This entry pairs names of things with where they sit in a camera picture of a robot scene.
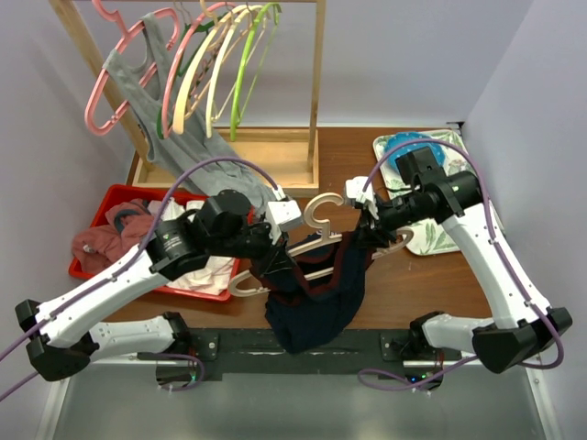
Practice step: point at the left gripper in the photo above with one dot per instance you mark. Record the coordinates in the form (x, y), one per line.
(277, 257)

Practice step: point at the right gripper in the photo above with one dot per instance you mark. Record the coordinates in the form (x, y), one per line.
(382, 235)

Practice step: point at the navy tank top red trim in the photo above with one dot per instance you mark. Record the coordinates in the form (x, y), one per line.
(309, 305)

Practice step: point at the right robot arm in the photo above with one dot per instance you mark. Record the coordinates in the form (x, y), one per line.
(523, 323)

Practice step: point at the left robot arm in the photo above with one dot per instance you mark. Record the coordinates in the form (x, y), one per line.
(69, 333)

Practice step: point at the grey tank top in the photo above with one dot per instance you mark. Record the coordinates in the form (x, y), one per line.
(143, 87)

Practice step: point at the pink plastic hanger with top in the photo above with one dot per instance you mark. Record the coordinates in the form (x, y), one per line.
(128, 34)

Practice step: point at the cream white hanger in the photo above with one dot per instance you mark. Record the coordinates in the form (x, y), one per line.
(239, 13)

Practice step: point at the cream plastic hanger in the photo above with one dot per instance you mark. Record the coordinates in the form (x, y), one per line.
(221, 13)

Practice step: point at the lime green hanger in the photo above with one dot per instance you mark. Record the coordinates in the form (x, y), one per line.
(268, 18)

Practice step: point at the dark green hanger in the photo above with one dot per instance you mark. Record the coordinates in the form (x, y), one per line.
(201, 24)

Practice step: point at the floral serving tray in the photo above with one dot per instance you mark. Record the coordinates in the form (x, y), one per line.
(429, 237)

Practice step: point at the white crumpled garment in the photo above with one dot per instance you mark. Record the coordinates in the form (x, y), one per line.
(215, 276)

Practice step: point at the blue dotted plate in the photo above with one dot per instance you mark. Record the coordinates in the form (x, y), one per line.
(402, 137)

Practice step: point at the wooden clothes rack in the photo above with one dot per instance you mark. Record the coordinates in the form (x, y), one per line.
(289, 154)

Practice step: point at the dusty red garment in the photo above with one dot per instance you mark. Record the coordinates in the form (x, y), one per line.
(98, 247)

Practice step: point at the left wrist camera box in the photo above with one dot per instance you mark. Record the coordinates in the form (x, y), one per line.
(284, 215)

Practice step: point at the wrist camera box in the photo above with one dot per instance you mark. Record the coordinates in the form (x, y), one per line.
(358, 193)
(284, 215)

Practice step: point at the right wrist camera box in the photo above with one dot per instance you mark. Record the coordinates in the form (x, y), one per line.
(358, 193)

